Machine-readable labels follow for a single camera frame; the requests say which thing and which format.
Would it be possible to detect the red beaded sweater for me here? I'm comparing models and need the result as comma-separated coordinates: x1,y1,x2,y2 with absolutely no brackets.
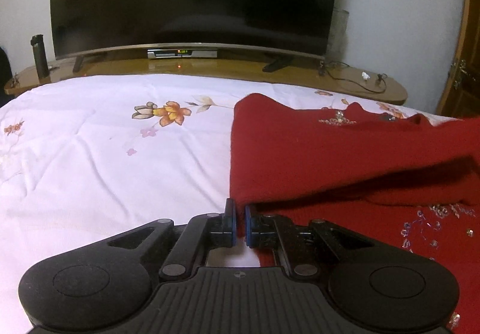
227,93,480,334

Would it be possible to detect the wooden door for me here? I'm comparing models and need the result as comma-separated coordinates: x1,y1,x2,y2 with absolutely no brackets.
435,0,480,119

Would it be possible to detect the wooden television cabinet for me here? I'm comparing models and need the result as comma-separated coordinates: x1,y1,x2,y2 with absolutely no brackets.
4,51,408,106

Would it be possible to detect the metal door lock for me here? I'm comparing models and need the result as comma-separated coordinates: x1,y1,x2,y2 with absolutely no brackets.
450,59,468,91

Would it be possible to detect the black thermos bottle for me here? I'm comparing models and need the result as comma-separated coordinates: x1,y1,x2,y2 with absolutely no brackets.
31,35,51,79

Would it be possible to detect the white floral bed sheet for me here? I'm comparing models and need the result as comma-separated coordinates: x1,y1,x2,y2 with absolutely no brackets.
0,73,466,334

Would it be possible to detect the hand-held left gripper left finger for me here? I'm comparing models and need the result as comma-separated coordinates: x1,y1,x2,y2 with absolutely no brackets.
107,198,238,282

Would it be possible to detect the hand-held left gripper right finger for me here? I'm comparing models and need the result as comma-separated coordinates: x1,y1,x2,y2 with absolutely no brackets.
244,205,372,279

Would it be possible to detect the silver set-top box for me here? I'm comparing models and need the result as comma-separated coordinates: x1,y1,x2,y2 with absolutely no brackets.
147,49,219,61

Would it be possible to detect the dark object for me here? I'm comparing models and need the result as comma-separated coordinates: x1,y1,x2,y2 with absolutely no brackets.
0,46,12,110

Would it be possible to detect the black cable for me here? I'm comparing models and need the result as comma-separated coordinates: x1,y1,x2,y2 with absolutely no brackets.
319,61,389,95

